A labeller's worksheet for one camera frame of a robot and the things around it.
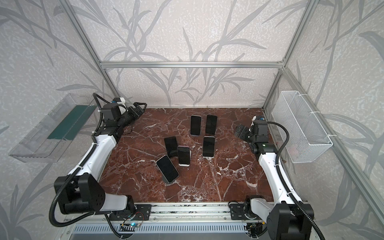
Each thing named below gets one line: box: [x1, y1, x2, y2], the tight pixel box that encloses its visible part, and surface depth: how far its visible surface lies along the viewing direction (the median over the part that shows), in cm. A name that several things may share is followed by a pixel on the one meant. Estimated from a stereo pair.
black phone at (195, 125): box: [190, 115, 202, 136], surface depth 98 cm
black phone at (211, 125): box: [205, 114, 218, 136], surface depth 100 cm
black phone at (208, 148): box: [202, 136, 215, 158], surface depth 91 cm
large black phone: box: [156, 154, 180, 183], surface depth 80 cm
